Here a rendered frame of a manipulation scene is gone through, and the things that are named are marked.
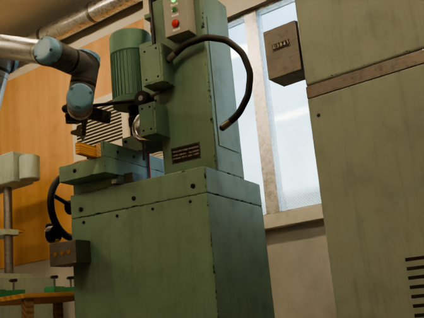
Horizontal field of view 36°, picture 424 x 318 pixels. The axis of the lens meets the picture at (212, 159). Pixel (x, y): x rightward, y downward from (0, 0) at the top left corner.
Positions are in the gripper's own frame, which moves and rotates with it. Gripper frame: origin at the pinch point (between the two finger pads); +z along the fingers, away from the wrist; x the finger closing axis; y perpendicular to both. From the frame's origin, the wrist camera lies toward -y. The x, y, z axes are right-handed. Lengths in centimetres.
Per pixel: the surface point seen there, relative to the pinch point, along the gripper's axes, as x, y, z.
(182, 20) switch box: -32, -32, -33
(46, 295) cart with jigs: 72, 15, 101
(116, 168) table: 21.4, -12.1, -21.7
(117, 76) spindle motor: -17.9, -11.3, -4.6
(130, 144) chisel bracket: 8.7, -17.8, -3.6
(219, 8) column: -45, -49, -19
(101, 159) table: 19.4, -6.7, -25.9
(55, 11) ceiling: -136, 29, 229
